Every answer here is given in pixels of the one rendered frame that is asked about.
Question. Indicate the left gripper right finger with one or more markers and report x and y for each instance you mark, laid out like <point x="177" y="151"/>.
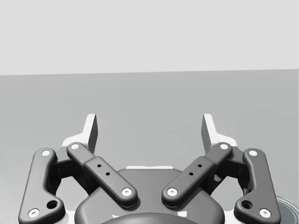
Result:
<point x="196" y="171"/>

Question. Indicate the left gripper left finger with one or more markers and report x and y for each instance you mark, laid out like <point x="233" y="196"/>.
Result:
<point x="102" y="171"/>

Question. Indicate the green and blue rectangular can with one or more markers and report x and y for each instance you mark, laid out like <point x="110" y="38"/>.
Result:
<point x="290" y="210"/>

